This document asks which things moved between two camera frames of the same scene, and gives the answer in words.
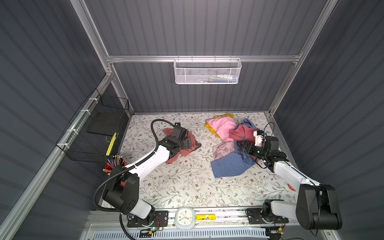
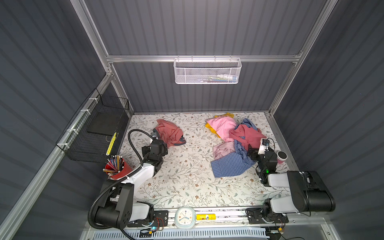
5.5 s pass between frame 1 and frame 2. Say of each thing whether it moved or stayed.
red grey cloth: moved
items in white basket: stayed
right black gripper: moved
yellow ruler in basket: stayed
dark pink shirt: stayed
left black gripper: moved
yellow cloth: stayed
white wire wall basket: stayed
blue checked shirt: stayed
